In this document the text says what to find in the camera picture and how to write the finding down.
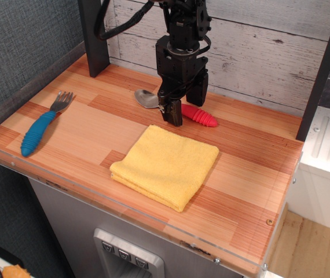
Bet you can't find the dark left shelf post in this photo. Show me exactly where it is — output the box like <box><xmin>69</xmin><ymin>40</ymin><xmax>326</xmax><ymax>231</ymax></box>
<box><xmin>78</xmin><ymin>0</ymin><xmax>110</xmax><ymax>78</ymax></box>

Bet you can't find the dark shelf post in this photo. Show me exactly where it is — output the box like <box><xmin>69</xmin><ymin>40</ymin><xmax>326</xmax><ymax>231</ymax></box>
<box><xmin>296</xmin><ymin>37</ymin><xmax>330</xmax><ymax>142</ymax></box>
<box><xmin>78</xmin><ymin>0</ymin><xmax>110</xmax><ymax>78</ymax></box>

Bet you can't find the dark right shelf post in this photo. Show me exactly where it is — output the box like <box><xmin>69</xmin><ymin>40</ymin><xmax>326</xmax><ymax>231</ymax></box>
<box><xmin>296</xmin><ymin>37</ymin><xmax>330</xmax><ymax>142</ymax></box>

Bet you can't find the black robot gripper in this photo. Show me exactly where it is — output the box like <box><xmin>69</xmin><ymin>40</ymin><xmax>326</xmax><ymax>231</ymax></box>
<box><xmin>156</xmin><ymin>35</ymin><xmax>208</xmax><ymax>127</ymax></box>

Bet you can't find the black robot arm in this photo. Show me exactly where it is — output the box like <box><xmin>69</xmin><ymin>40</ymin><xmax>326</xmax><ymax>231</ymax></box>
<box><xmin>156</xmin><ymin>1</ymin><xmax>211</xmax><ymax>126</ymax></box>

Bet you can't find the red handled metal spoon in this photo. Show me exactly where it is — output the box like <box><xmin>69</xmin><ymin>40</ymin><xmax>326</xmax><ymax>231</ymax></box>
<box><xmin>134</xmin><ymin>89</ymin><xmax>218</xmax><ymax>127</ymax></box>

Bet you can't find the orange object bottom left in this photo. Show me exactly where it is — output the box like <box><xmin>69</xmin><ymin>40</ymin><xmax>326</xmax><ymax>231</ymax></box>
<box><xmin>2</xmin><ymin>265</ymin><xmax>31</xmax><ymax>278</ymax></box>

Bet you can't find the white toy sink unit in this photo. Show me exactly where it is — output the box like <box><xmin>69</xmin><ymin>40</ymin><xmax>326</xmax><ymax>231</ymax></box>
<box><xmin>285</xmin><ymin>42</ymin><xmax>330</xmax><ymax>236</ymax></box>

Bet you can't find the silver dispenser button panel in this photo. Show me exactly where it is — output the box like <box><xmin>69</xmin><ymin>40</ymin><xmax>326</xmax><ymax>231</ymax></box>
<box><xmin>94</xmin><ymin>228</ymin><xmax>165</xmax><ymax>277</ymax></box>

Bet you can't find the yellow folded dish towel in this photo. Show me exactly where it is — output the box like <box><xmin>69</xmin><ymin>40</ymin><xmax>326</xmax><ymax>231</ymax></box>
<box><xmin>109</xmin><ymin>125</ymin><xmax>219</xmax><ymax>213</ymax></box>

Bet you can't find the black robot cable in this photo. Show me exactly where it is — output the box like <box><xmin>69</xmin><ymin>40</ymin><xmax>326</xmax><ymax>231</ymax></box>
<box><xmin>93</xmin><ymin>0</ymin><xmax>154</xmax><ymax>41</ymax></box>

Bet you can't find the blue handled metal fork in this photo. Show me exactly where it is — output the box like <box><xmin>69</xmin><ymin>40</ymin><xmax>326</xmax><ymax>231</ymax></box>
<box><xmin>20</xmin><ymin>91</ymin><xmax>74</xmax><ymax>157</ymax></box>

